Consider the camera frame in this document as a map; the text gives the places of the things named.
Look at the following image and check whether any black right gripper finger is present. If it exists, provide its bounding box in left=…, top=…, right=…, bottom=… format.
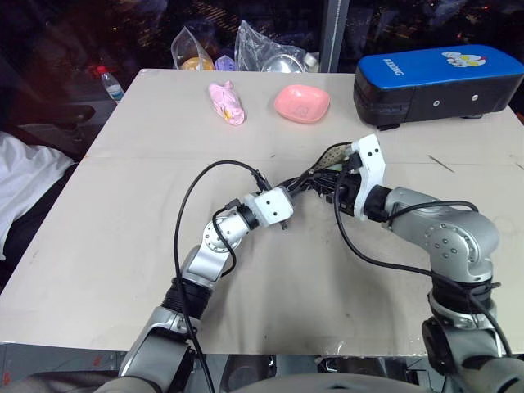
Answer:
left=317, top=183, right=340, bottom=204
left=314, top=169, right=343, bottom=186

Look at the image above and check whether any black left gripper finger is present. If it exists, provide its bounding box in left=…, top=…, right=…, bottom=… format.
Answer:
left=300, top=182, right=329, bottom=198
left=291, top=173, right=318, bottom=190

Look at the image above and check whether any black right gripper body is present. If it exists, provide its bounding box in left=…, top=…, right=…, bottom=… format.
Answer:
left=326, top=171, right=362, bottom=219

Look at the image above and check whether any black grid pencil pouch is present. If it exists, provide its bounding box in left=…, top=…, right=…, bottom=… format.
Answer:
left=300, top=140, right=355, bottom=198

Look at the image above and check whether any pink plastic dish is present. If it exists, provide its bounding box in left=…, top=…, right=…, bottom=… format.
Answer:
left=273, top=83, right=332, bottom=126

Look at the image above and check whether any pink folded cloth toy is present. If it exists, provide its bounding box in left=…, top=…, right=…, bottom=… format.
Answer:
left=207, top=79, right=247, bottom=127

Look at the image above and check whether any shiny metal bowl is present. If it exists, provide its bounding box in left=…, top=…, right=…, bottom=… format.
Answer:
left=261, top=54, right=305, bottom=75

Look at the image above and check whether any small white bottle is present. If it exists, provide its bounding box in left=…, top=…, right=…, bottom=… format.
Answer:
left=302, top=52, right=321, bottom=75

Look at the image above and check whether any purple plastic-wrapped package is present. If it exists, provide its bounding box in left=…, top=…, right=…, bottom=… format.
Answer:
left=214, top=54, right=237, bottom=72

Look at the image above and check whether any clear crumpled plastic bag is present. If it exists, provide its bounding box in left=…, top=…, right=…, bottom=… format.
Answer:
left=233, top=19, right=321, bottom=75

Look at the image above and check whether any blue black boxing pad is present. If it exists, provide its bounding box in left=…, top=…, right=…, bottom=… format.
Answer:
left=352, top=45, right=524, bottom=132

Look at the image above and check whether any plastic bag with orange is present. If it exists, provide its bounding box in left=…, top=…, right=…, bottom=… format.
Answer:
left=170, top=25, right=216, bottom=72

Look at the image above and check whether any dark rounded shape under table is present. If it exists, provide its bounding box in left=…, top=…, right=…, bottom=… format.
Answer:
left=204, top=355, right=431, bottom=393

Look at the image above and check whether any red-capped water bottle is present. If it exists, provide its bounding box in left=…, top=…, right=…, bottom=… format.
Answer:
left=95, top=64, right=125, bottom=104

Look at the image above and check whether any black chair armrest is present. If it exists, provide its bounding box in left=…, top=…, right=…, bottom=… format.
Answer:
left=52, top=103, right=97, bottom=129

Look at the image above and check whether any white cloth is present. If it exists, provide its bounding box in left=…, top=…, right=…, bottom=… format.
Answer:
left=0, top=129, right=78, bottom=264

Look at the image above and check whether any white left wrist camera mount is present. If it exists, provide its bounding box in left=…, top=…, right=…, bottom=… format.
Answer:
left=238, top=185, right=296, bottom=228

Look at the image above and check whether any grey metal post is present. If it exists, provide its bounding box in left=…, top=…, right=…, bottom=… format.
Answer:
left=318, top=0, right=351, bottom=75

